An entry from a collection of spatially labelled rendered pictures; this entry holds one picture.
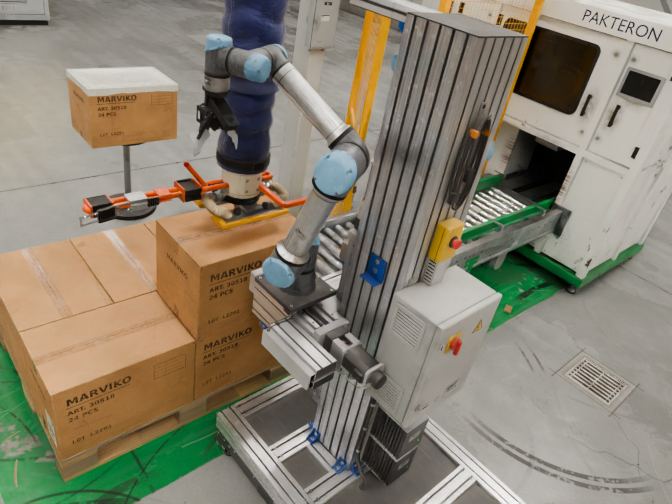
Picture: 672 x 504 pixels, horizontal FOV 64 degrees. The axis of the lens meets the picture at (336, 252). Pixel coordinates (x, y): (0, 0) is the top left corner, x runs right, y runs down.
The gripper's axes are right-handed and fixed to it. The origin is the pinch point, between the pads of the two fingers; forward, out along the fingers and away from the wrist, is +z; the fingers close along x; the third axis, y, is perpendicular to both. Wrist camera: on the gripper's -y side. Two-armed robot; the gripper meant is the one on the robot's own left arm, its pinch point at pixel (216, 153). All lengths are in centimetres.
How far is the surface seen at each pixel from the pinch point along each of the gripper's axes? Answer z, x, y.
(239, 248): 58, -28, 22
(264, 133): 9.2, -39.0, 27.8
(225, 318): 91, -20, 17
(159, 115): 72, -80, 203
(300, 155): 80, -150, 129
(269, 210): 44, -44, 25
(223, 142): 14.7, -25.6, 36.2
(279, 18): -35, -39, 27
